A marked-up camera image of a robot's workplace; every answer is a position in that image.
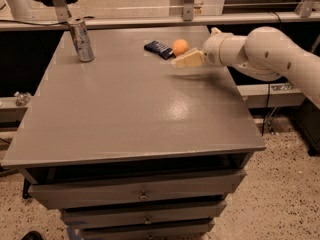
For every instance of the metal horizontal rail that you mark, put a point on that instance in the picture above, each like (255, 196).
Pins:
(225, 19)

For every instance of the silver drink can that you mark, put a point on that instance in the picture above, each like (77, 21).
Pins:
(80, 38)

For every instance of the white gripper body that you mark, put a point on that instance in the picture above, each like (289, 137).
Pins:
(212, 49)

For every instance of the grey drawer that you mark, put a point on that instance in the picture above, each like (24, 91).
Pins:
(148, 232)
(144, 214)
(137, 189)

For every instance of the orange fruit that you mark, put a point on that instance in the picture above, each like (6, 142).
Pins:
(179, 47)

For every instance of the top grey drawer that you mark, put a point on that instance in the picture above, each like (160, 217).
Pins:
(137, 189)

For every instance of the crumpled clear plastic piece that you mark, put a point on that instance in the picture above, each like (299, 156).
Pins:
(22, 99)

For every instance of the black shoe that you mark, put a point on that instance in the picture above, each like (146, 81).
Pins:
(32, 235)

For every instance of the blue rxbar blueberry wrapper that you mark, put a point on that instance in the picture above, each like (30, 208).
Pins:
(159, 49)

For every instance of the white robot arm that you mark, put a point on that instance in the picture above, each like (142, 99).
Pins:
(265, 54)

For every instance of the grey drawer cabinet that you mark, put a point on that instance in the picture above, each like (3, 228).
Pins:
(129, 113)

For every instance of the bottom grey drawer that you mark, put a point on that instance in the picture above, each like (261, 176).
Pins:
(148, 232)

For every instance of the middle grey drawer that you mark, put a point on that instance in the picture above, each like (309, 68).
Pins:
(144, 214)

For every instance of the white pipe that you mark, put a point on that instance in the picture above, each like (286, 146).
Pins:
(20, 9)

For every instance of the metal angle bracket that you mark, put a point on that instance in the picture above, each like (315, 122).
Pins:
(282, 86)

